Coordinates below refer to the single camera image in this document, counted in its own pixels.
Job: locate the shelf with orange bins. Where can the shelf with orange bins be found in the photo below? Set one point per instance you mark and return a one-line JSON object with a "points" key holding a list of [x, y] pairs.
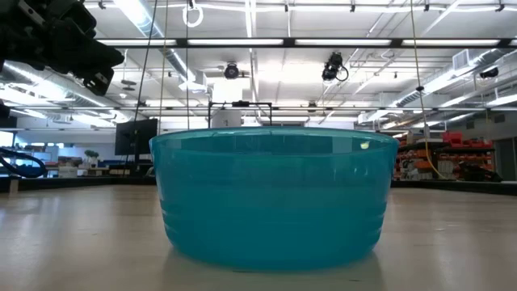
{"points": [[444, 161]]}

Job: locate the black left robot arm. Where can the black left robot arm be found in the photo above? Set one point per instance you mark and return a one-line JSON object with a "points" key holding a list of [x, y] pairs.
{"points": [[16, 36]]}

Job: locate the round black ceiling device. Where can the round black ceiling device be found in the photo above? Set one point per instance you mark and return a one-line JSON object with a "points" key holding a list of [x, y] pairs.
{"points": [[231, 71]]}

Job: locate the teal plastic bowl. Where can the teal plastic bowl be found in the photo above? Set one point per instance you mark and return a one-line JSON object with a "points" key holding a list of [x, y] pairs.
{"points": [[274, 202]]}

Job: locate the black overhead light bar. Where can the black overhead light bar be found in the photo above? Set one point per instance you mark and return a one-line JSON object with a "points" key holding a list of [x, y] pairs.
{"points": [[288, 42]]}

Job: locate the black distant metal frame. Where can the black distant metal frame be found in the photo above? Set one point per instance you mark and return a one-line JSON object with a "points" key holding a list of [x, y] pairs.
{"points": [[240, 104]]}

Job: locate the small black ceiling device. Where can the small black ceiling device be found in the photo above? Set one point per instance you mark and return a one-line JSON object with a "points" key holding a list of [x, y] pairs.
{"points": [[489, 73]]}

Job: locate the black overhead camera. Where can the black overhead camera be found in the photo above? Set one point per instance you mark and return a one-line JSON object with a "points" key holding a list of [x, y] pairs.
{"points": [[333, 64]]}

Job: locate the small potted plant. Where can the small potted plant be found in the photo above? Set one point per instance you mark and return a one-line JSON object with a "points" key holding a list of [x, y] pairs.
{"points": [[91, 153]]}

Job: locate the black computer monitor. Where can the black computer monitor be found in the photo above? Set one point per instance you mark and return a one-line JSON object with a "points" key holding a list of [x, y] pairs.
{"points": [[135, 137]]}

